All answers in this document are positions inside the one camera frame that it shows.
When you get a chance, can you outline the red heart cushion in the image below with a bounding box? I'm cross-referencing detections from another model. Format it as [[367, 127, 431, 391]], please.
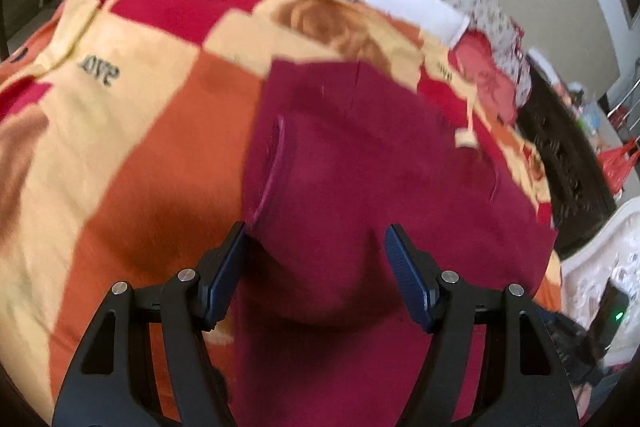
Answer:
[[452, 29, 518, 124]]

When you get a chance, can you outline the maroon short-sleeve shirt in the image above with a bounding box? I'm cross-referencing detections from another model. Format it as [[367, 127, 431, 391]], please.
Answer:
[[232, 61, 555, 426]]

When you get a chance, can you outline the white ornate chair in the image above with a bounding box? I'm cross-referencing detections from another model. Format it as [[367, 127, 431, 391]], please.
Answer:
[[561, 197, 640, 366]]

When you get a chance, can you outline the red plastic bag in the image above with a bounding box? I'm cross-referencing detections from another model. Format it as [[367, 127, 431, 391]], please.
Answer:
[[597, 139, 640, 195]]

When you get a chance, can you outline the red orange patchwork blanket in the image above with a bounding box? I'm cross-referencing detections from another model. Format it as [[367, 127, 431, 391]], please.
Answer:
[[1, 0, 554, 418]]

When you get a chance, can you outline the dark carved wooden headboard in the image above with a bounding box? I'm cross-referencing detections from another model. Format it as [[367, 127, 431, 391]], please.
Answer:
[[516, 66, 617, 260]]

